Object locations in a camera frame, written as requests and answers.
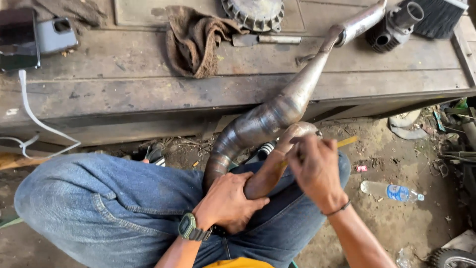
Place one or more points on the person's right fingers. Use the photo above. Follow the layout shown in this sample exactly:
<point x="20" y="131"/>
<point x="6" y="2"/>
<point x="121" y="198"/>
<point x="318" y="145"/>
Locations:
<point x="306" y="150"/>

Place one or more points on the black phone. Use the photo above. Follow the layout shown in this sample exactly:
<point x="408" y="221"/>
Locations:
<point x="18" y="39"/>

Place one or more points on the wooden plank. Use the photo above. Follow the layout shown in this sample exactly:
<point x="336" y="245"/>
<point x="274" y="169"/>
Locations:
<point x="16" y="161"/>

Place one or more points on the yellow stick tool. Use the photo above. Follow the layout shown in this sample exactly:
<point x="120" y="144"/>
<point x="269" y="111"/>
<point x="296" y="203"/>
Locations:
<point x="347" y="141"/>

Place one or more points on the round grey fan cover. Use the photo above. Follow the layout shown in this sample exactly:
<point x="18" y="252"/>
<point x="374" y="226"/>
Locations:
<point x="254" y="13"/>

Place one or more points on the blue jeans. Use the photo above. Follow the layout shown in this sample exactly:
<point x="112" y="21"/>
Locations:
<point x="111" y="208"/>

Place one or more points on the grey phone case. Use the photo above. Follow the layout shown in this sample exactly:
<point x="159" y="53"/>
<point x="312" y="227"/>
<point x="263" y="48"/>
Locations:
<point x="55" y="37"/>

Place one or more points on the green digital wristwatch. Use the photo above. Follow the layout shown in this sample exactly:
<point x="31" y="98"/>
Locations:
<point x="187" y="227"/>

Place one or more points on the dark dirty cloth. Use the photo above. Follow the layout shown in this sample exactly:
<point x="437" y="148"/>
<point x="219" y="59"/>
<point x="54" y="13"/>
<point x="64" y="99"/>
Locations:
<point x="74" y="11"/>

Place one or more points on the clear plastic bag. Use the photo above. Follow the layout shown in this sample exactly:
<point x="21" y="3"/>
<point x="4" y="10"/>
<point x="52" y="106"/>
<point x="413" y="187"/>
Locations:
<point x="403" y="258"/>

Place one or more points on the clear plastic water bottle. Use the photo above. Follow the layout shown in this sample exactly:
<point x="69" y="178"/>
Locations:
<point x="394" y="192"/>

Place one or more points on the black engine cylinder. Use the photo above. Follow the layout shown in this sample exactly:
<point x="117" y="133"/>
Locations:
<point x="394" y="28"/>

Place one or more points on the red wrapper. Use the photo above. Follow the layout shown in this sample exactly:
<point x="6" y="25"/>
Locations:
<point x="362" y="168"/>

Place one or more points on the white broken shards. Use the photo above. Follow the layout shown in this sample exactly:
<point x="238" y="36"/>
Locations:
<point x="407" y="128"/>

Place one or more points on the black brush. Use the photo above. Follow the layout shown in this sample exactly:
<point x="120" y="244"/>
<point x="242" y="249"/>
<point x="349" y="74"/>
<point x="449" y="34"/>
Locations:
<point x="440" y="16"/>

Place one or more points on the heap of scrap parts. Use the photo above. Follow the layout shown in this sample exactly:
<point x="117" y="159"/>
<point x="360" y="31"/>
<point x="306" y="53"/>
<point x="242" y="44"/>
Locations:
<point x="457" y="149"/>

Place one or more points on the brown rag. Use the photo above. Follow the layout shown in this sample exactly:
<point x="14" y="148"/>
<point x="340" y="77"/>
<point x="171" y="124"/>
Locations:
<point x="197" y="44"/>

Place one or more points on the metal knife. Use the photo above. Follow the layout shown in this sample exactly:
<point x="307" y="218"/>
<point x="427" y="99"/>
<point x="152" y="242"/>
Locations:
<point x="267" y="39"/>

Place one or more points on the yellow shirt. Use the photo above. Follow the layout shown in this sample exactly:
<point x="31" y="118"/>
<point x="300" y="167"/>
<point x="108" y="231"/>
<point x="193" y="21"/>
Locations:
<point x="238" y="263"/>

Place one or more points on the rusty metal exhaust pipe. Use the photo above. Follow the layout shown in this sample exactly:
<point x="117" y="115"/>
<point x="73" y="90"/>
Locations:
<point x="267" y="119"/>

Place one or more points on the black white sandal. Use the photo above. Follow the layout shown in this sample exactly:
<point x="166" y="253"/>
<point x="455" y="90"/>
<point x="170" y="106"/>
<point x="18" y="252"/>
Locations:
<point x="262" y="150"/>
<point x="156" y="156"/>

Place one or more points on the black tyre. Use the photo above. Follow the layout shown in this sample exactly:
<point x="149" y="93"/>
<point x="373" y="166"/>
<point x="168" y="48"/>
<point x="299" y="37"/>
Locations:
<point x="450" y="258"/>

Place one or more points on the person's left hand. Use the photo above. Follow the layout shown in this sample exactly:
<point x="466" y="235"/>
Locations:
<point x="223" y="204"/>

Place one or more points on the person's right hand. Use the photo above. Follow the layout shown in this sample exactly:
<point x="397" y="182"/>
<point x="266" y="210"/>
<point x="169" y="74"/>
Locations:
<point x="319" y="175"/>

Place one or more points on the black wrist band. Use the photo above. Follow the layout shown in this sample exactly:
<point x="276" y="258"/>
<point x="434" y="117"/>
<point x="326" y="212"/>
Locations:
<point x="340" y="209"/>

